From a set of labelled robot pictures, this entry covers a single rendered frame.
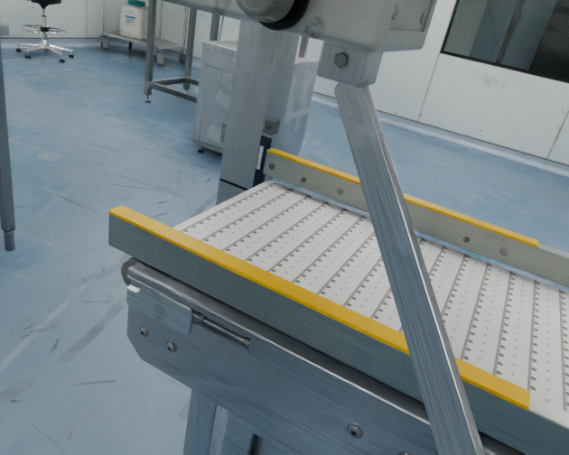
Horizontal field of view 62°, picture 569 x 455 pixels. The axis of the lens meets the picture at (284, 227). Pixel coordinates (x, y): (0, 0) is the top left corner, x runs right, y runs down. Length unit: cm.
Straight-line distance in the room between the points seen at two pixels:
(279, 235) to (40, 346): 136
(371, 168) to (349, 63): 6
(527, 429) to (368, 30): 25
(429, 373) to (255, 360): 18
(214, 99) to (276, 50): 271
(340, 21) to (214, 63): 307
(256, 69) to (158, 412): 114
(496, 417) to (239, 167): 47
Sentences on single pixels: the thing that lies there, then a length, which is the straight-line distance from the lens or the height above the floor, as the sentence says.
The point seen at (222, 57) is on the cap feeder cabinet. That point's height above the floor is 70.
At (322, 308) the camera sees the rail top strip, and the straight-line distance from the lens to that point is 34.
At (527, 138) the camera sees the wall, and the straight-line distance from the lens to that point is 562.
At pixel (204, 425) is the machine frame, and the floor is 41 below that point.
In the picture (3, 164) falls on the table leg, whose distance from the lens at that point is 210.
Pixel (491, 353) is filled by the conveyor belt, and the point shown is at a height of 94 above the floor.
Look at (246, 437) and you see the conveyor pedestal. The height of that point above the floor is 76.
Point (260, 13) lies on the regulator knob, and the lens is 24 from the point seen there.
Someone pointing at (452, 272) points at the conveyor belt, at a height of 94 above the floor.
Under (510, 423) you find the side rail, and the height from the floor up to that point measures 96.
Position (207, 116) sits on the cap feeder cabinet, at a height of 29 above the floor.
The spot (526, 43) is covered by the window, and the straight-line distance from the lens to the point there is 554.
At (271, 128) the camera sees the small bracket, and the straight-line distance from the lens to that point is 64.
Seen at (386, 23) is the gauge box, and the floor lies 117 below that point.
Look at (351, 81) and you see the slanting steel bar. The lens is 29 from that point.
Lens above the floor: 118
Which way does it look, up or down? 27 degrees down
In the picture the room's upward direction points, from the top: 12 degrees clockwise
